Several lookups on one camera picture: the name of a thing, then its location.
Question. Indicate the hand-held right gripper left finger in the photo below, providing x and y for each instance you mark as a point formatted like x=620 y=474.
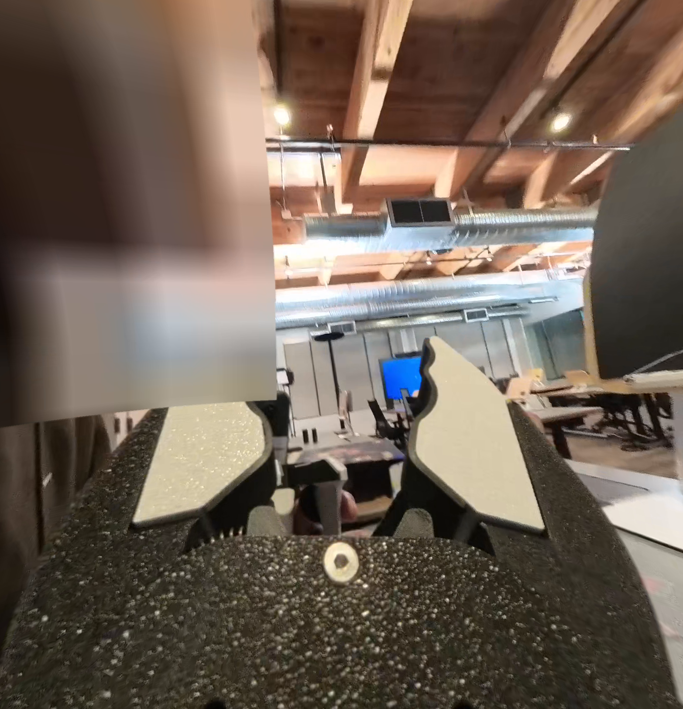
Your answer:
x=208 y=460

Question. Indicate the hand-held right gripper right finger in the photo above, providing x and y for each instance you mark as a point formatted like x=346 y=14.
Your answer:
x=474 y=437

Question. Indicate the grey desk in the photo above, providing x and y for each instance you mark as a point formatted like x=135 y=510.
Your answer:
x=651 y=620

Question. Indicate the wooden partition panel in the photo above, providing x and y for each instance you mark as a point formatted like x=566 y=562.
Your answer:
x=589 y=332

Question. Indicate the black floor lamp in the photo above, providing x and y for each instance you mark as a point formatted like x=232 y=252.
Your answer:
x=331 y=360

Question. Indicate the black monitor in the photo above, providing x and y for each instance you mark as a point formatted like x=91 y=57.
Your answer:
x=646 y=249

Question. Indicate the blue wall screen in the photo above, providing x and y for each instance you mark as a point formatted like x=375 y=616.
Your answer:
x=399 y=376

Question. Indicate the silver ventilation duct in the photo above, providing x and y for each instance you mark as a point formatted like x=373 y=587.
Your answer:
x=485 y=224
x=408 y=296

